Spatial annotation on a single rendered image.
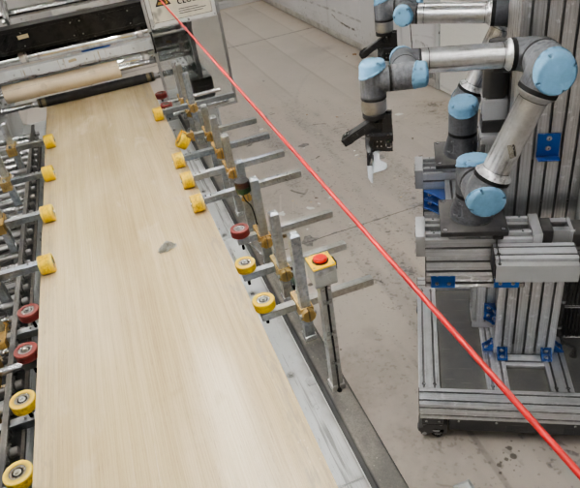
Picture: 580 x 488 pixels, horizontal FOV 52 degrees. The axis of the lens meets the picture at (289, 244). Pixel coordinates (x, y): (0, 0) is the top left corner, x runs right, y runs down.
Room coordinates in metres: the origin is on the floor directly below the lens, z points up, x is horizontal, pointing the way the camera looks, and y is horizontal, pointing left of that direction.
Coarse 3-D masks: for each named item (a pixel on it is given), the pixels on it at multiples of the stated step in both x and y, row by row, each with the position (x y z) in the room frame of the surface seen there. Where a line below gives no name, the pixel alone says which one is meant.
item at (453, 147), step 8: (448, 136) 2.20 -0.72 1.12; (456, 136) 2.16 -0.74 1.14; (464, 136) 2.15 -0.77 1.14; (472, 136) 2.15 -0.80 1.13; (448, 144) 2.19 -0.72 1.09; (456, 144) 2.16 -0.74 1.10; (464, 144) 2.14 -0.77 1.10; (472, 144) 2.14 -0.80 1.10; (448, 152) 2.17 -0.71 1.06; (456, 152) 2.15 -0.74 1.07; (464, 152) 2.14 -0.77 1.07
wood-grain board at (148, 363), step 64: (64, 128) 3.67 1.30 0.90; (128, 128) 3.49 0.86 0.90; (64, 192) 2.74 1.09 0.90; (128, 192) 2.62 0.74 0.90; (192, 192) 2.51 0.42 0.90; (64, 256) 2.13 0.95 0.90; (128, 256) 2.04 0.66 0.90; (192, 256) 1.97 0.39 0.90; (64, 320) 1.68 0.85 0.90; (128, 320) 1.62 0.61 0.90; (192, 320) 1.57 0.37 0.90; (256, 320) 1.51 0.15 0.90; (64, 384) 1.36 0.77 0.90; (128, 384) 1.31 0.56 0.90; (192, 384) 1.27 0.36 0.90; (256, 384) 1.23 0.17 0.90; (64, 448) 1.11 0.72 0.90; (128, 448) 1.07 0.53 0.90; (192, 448) 1.04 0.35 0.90; (256, 448) 1.00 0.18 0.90; (320, 448) 0.97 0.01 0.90
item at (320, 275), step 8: (312, 256) 1.38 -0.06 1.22; (328, 256) 1.37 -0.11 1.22; (312, 264) 1.34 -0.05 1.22; (320, 264) 1.33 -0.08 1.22; (328, 264) 1.33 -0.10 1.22; (312, 272) 1.32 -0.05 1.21; (320, 272) 1.32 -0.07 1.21; (328, 272) 1.32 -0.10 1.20; (336, 272) 1.33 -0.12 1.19; (312, 280) 1.33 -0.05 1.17; (320, 280) 1.32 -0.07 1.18; (328, 280) 1.32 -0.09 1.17; (336, 280) 1.33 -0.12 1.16; (320, 288) 1.32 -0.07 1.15
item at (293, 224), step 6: (324, 210) 2.21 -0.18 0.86; (330, 210) 2.20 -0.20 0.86; (306, 216) 2.19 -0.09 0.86; (312, 216) 2.18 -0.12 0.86; (318, 216) 2.18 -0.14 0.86; (324, 216) 2.18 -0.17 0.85; (330, 216) 2.19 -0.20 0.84; (288, 222) 2.17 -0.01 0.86; (294, 222) 2.16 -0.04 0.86; (300, 222) 2.16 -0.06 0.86; (306, 222) 2.16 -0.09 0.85; (312, 222) 2.17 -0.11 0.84; (282, 228) 2.14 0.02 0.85; (288, 228) 2.14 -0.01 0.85; (294, 228) 2.15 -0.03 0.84; (252, 234) 2.11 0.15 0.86; (240, 240) 2.09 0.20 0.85; (246, 240) 2.10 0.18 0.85; (252, 240) 2.10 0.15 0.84
